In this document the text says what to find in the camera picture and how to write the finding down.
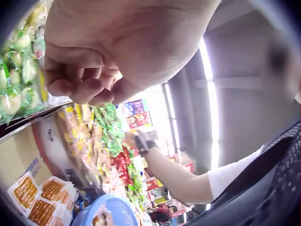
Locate orange snack packet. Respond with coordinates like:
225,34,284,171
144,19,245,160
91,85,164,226
91,210,114,226

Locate black wrist band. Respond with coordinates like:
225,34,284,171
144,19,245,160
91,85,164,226
134,130,158,156

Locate stack of red cartons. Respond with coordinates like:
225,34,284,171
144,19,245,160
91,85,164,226
168,152,195,174

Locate blue plastic basket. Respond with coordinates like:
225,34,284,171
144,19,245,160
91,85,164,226
71,193,139,226

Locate person's left fingers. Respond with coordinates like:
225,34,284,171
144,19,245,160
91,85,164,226
44,51,141,107

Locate person's left hand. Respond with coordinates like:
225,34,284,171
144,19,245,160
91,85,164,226
44,0,222,107

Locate person's right hand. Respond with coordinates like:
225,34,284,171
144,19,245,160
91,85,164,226
125,129,141,151

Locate long ceiling light strip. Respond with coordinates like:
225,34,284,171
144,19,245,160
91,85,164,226
199,38,221,144
164,84,181,151

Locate person's body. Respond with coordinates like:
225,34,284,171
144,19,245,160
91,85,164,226
197,122,301,226

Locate full shop shelf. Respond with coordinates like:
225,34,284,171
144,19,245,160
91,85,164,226
0,0,165,226

